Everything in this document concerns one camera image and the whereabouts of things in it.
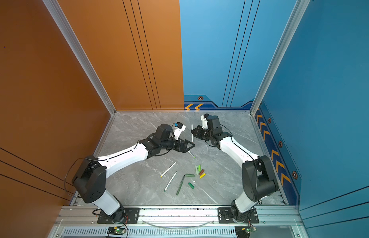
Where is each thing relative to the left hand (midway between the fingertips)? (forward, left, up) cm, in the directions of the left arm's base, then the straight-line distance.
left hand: (191, 142), depth 81 cm
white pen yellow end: (-13, +17, -17) cm, 27 cm away
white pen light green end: (-8, +1, +3) cm, 8 cm away
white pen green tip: (-16, +11, -17) cm, 26 cm away
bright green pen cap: (-8, -5, -17) cm, 19 cm away
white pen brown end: (+5, -1, 0) cm, 6 cm away
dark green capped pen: (-12, +2, -17) cm, 21 cm away
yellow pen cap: (-12, -7, -17) cm, 22 cm away
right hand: (+8, -1, -1) cm, 8 cm away
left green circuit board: (-39, +36, -19) cm, 56 cm away
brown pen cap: (-10, -6, -17) cm, 21 cm away
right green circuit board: (-39, -26, -19) cm, 50 cm away
